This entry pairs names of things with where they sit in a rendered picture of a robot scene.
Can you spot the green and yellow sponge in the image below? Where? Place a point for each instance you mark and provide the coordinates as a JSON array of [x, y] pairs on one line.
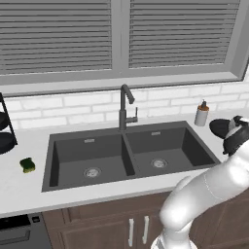
[[27, 165]]

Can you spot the dark grey tap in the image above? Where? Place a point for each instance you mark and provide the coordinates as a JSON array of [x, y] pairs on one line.
[[122, 113]]

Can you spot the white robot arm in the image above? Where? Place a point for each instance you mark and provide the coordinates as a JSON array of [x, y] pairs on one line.
[[201, 197]]

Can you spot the brown cupboard front panel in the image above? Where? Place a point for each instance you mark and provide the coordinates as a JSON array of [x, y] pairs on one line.
[[107, 207]]

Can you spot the dark grey double sink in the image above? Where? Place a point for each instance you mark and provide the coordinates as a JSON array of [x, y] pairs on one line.
[[97, 155]]

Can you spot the brown cupboard door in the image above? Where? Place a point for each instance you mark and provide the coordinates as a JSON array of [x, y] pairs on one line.
[[94, 235], [155, 231], [227, 223]]

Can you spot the grey window blind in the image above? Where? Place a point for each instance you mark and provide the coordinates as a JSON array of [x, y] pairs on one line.
[[181, 32], [55, 35]]

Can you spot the dark grey dishwasher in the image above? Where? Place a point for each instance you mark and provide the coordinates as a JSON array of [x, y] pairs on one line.
[[35, 231]]

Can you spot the white soap dispenser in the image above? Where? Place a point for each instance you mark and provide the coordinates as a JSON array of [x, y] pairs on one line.
[[201, 116]]

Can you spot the dark grey tap lever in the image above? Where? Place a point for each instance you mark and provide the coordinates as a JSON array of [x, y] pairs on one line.
[[134, 115]]

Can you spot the grey window frame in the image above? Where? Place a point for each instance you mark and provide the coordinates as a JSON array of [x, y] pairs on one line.
[[120, 35]]

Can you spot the black plate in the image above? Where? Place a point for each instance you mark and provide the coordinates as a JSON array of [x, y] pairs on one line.
[[3, 120], [6, 142]]

